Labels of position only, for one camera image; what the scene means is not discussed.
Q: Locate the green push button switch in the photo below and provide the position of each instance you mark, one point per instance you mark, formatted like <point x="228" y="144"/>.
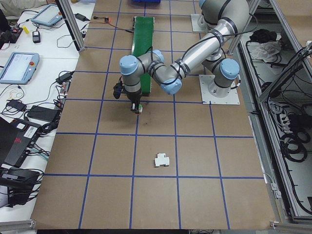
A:
<point x="139" y="109"/>

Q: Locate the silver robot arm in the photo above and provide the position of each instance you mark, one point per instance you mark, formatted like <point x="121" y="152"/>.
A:
<point x="202" y="48"/>
<point x="206" y="24"/>

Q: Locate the white circuit breaker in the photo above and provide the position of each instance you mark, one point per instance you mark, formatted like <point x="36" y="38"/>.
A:
<point x="162" y="161"/>

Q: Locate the green conveyor belt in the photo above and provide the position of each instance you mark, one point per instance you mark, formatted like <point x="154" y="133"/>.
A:
<point x="143" y="34"/>

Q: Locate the small bare circuit board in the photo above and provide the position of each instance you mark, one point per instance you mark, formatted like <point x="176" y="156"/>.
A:
<point x="64" y="87"/>

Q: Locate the small controller circuit board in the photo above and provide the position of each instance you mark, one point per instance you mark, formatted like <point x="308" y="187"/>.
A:
<point x="107" y="19"/>

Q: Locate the large black power adapter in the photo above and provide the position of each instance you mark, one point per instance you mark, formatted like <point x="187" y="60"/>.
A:
<point x="42" y="113"/>

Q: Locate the white desk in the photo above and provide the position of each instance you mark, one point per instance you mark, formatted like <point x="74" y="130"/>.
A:
<point x="48" y="61"/>

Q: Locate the blue plastic bin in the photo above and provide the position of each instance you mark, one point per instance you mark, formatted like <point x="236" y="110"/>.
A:
<point x="146" y="1"/>

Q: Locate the small black handheld device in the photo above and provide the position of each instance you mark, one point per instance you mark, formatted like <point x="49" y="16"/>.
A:
<point x="36" y="36"/>

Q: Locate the teach pendant with touchscreen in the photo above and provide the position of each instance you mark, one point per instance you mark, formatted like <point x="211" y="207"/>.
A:
<point x="46" y="15"/>
<point x="18" y="68"/>

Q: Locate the black computer with red logo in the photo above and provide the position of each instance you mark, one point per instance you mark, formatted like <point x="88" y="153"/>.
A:
<point x="17" y="143"/>

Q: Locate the small yellow block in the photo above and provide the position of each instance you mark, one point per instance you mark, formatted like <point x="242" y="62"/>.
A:
<point x="25" y="29"/>

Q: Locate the small red circuit board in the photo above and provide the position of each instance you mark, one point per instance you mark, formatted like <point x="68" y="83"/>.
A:
<point x="15" y="30"/>

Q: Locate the black electronics case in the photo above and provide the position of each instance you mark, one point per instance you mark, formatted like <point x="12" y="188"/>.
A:
<point x="17" y="185"/>

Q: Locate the crumpled white cloth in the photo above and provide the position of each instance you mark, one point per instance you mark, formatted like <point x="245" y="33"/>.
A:
<point x="267" y="50"/>

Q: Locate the black cloth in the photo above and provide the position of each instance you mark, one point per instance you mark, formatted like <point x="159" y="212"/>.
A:
<point x="264" y="35"/>

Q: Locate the aluminium extrusion bar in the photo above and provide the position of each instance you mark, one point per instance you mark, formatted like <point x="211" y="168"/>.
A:
<point x="17" y="224"/>

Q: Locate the aluminium extrusion post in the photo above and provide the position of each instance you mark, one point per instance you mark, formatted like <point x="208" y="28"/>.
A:
<point x="73" y="26"/>

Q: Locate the white square base plate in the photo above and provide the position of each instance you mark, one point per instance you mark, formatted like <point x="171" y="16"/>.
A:
<point x="231" y="97"/>
<point x="195" y="23"/>

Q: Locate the V-shaped metal bar frame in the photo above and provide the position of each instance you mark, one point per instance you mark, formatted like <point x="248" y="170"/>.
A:
<point x="275" y="175"/>

